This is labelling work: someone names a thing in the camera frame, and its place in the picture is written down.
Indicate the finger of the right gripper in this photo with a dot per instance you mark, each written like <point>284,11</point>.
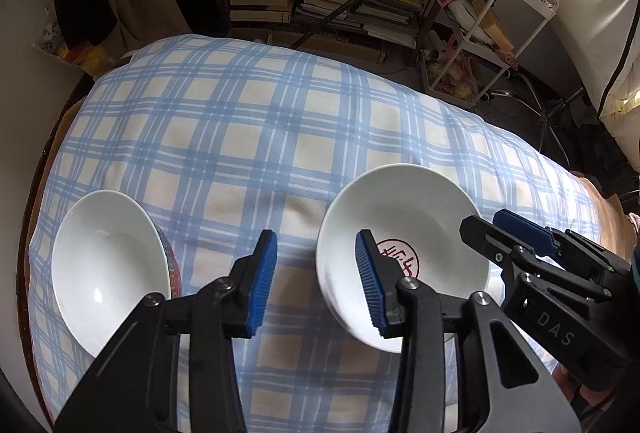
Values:
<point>535,236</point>
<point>509,253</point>

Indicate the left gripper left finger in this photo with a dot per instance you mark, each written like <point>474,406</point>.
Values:
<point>252,277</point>

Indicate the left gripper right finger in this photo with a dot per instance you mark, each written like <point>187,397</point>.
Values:
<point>379,276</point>

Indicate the large red bowl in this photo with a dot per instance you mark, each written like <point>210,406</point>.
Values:
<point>107,255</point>

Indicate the tan fleece blanket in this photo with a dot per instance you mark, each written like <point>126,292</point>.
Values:
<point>619,232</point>

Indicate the blue plaid tablecloth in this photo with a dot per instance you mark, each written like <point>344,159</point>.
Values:
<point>219,139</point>

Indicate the white utility cart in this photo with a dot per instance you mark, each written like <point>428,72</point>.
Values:
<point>467,51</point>

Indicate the white softbox light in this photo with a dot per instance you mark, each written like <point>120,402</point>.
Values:
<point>604,48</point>

